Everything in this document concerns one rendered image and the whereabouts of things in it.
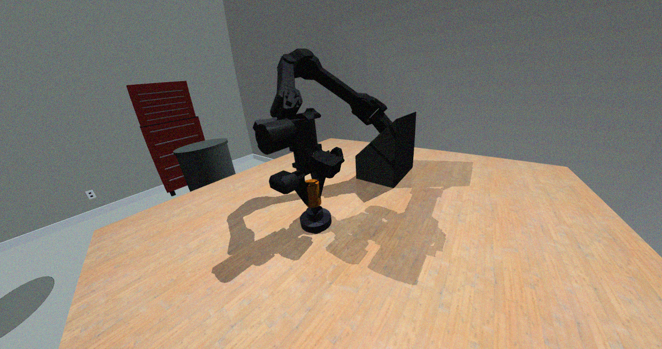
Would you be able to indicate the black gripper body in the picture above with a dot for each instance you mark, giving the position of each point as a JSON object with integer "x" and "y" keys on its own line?
{"x": 286, "y": 182}

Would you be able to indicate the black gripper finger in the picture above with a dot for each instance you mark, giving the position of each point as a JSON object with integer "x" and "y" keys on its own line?
{"x": 320, "y": 178}
{"x": 302, "y": 192}

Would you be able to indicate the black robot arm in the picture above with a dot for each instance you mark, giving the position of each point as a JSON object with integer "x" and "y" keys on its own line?
{"x": 287, "y": 128}

